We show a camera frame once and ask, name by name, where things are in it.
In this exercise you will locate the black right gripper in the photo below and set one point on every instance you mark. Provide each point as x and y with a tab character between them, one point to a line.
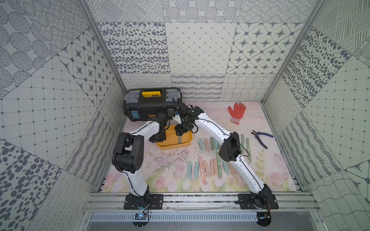
179	130

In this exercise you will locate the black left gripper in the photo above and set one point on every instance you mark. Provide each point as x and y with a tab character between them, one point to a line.
158	136

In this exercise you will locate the yellow plastic storage tray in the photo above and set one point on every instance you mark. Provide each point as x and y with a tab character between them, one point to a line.
171	141

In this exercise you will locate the mint glossy folding knife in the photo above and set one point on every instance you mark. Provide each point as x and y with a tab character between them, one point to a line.
201	144

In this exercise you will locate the sage green fruit knife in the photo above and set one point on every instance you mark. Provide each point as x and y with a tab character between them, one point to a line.
212	144

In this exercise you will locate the teal lettered fruit knife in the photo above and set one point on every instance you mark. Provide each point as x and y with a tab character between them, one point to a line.
215	144

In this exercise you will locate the long coral fruit knife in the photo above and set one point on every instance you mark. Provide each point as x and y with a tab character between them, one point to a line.
202	173

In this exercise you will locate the pink folding fruit knife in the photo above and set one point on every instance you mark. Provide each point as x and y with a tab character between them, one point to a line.
206	168

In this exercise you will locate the teal folding fruit knife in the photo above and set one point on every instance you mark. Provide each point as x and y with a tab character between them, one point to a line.
226	167

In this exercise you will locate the green folding fruit knife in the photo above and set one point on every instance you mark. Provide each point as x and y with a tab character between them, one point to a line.
219	167

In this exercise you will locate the light green knife handle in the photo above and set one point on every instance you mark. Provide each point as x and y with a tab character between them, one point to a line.
242	143

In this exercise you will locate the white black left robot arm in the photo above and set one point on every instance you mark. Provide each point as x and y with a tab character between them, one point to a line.
128	153

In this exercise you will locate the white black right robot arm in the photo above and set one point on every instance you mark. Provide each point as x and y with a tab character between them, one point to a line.
230	150

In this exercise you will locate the black Deli toolbox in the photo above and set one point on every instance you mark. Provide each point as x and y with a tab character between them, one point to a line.
147	104

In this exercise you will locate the red work glove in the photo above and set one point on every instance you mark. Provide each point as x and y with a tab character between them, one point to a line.
237	112

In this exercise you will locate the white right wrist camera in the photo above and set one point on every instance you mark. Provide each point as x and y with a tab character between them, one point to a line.
177	118

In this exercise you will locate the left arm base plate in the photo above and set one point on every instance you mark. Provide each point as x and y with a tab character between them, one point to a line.
151	201

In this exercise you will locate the aluminium front rail frame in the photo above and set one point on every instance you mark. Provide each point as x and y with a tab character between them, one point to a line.
297	211

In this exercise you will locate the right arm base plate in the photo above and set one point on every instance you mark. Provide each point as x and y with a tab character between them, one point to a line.
251	201

